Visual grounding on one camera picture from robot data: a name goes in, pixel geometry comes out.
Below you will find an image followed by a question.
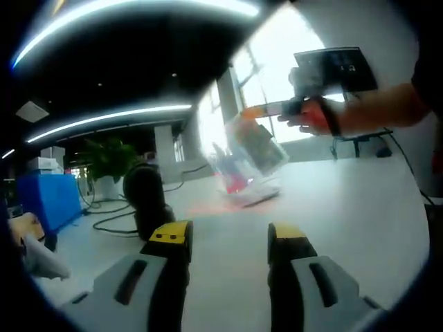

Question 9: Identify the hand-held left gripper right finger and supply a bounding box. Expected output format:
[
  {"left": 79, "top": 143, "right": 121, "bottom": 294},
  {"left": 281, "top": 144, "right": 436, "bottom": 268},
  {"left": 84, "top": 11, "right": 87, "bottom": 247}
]
[{"left": 267, "top": 223, "right": 383, "bottom": 332}]

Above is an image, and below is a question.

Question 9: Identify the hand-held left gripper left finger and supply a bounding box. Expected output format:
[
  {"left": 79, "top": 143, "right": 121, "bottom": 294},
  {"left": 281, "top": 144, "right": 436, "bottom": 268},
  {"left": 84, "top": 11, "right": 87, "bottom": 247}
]
[{"left": 60, "top": 220, "right": 194, "bottom": 332}]

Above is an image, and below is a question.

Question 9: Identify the translucent blue sheet goods packet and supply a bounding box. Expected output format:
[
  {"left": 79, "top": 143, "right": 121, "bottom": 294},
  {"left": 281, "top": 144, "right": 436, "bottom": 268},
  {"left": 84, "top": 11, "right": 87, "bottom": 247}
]
[{"left": 207, "top": 113, "right": 290, "bottom": 194}]

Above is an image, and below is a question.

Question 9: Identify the person's right hand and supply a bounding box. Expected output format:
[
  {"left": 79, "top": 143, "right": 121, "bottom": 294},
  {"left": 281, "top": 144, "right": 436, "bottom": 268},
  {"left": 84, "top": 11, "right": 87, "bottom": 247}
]
[{"left": 278, "top": 96, "right": 335, "bottom": 136}]

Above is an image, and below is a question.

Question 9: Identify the large window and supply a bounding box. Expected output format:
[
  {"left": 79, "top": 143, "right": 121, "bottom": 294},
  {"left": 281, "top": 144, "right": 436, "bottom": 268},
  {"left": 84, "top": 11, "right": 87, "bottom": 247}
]
[{"left": 231, "top": 6, "right": 347, "bottom": 145}]

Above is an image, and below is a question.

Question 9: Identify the narrow window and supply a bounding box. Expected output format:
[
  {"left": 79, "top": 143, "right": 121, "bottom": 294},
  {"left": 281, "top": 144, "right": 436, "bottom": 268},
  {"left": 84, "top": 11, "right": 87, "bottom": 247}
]
[{"left": 197, "top": 82, "right": 222, "bottom": 163}]

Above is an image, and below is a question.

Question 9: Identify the white table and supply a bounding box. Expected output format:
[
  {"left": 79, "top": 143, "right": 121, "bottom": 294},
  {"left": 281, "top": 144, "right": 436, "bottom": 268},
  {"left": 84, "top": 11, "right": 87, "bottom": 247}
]
[{"left": 30, "top": 158, "right": 428, "bottom": 332}]

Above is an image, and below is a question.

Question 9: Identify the black barcode scanner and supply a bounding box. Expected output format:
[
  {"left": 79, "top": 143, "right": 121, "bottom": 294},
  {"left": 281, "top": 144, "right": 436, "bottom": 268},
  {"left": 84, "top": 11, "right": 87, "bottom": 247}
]
[{"left": 123, "top": 164, "right": 176, "bottom": 241}]

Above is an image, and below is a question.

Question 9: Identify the white cloth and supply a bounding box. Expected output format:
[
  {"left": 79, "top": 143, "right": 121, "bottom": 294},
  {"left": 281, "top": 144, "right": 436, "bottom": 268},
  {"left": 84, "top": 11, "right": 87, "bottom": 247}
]
[{"left": 22, "top": 237, "right": 72, "bottom": 279}]

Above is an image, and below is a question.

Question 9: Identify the blue plastic crate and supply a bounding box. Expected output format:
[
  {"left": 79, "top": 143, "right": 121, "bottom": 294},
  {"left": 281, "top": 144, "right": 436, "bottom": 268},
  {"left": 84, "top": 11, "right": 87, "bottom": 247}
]
[{"left": 16, "top": 172, "right": 82, "bottom": 236}]

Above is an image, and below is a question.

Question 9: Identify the potted green plant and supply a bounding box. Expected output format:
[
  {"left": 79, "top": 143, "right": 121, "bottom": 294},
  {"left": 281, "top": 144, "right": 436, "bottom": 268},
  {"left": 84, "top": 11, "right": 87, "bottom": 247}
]
[{"left": 82, "top": 138, "right": 139, "bottom": 200}]

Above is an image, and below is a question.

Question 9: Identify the tan cardboard box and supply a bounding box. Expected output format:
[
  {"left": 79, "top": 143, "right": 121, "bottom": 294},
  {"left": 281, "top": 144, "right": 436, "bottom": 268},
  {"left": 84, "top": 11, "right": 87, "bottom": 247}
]
[{"left": 8, "top": 213, "right": 46, "bottom": 243}]

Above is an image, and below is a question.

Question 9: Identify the long ceiling light strip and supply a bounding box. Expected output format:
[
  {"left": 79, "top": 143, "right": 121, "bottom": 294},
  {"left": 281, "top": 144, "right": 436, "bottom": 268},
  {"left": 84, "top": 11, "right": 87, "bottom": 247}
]
[
  {"left": 26, "top": 103, "right": 192, "bottom": 143},
  {"left": 12, "top": 0, "right": 260, "bottom": 68}
]

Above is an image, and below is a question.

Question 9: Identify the white cardboard box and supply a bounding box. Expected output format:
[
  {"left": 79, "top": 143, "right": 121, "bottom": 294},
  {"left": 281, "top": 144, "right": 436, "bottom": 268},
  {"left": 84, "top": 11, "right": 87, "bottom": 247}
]
[{"left": 36, "top": 155, "right": 65, "bottom": 176}]

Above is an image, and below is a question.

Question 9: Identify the ceiling vent panel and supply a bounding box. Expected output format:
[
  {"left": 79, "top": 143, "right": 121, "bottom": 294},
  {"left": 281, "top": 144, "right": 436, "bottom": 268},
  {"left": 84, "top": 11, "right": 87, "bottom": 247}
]
[{"left": 15, "top": 100, "right": 49, "bottom": 122}]

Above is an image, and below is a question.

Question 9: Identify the black wall monitor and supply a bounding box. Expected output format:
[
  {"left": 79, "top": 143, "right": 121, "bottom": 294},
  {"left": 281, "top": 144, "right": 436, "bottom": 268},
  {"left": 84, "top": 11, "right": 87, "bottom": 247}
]
[{"left": 293, "top": 46, "right": 379, "bottom": 93}]

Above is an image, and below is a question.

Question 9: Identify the thick black power cable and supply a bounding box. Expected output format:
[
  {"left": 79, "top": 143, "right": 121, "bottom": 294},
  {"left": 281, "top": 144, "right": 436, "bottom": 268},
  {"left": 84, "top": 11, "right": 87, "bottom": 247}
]
[
  {"left": 78, "top": 179, "right": 132, "bottom": 212},
  {"left": 93, "top": 210, "right": 139, "bottom": 238}
]

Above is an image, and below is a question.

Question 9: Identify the thin black scanner cable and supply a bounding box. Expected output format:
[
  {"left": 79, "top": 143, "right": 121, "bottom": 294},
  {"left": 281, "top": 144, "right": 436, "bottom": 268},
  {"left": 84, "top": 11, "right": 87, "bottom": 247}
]
[{"left": 162, "top": 162, "right": 208, "bottom": 193}]

